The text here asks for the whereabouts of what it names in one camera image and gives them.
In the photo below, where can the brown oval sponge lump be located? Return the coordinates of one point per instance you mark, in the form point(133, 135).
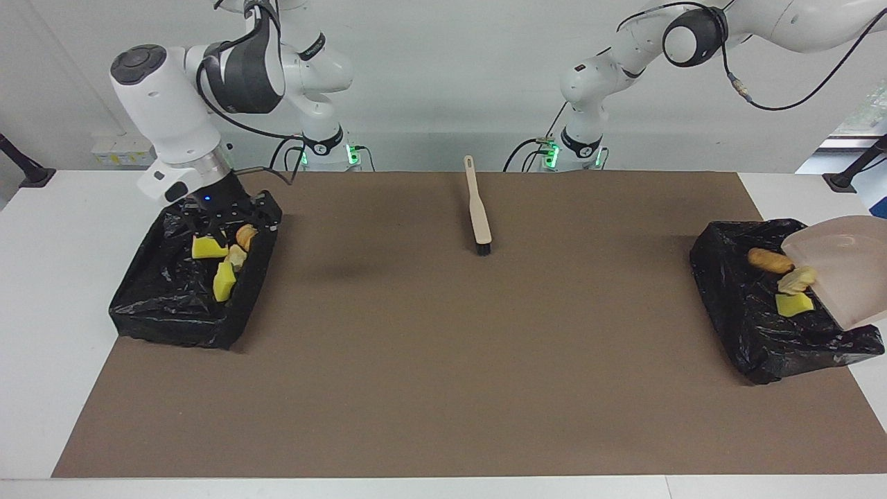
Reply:
point(769, 260)

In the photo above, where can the orange striped sponge scrap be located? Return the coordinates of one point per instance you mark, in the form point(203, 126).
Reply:
point(246, 236)

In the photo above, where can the green and yellow sponge piece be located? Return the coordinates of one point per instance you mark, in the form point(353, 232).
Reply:
point(223, 283)

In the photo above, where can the bin lined with black bag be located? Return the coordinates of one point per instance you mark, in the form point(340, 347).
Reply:
point(734, 326)
point(159, 305)

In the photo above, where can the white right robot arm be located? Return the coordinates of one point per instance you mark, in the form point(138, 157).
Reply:
point(166, 111)

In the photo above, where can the cream sponge scrap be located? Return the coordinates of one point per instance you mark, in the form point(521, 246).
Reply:
point(236, 258)
point(797, 279)

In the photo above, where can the small yellow sponge piece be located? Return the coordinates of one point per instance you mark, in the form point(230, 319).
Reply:
point(794, 304)

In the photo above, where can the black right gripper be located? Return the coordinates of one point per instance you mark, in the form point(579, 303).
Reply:
point(229, 208)

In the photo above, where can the brown table mat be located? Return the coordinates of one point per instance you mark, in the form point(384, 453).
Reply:
point(443, 388)

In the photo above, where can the beige brush with black bristles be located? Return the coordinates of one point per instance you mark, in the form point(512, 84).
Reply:
point(478, 208)

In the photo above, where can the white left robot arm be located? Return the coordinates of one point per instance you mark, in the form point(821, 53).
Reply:
point(589, 76)

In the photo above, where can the beige plastic dustpan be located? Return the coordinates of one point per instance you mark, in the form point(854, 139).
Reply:
point(852, 270)

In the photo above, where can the black clamp stand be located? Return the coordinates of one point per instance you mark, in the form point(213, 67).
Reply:
point(842, 181)
point(34, 177)

